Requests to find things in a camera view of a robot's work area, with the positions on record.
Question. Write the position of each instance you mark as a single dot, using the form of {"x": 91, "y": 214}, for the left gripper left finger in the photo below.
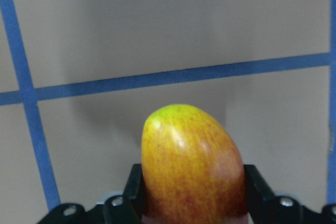
{"x": 128, "y": 207}

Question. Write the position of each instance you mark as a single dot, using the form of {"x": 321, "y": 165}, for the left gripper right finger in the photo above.
{"x": 264, "y": 206}

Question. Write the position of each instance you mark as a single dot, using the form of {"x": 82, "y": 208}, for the red yellow mango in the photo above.
{"x": 192, "y": 169}

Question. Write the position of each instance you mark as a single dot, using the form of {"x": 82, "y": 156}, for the brown paper table cover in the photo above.
{"x": 79, "y": 78}

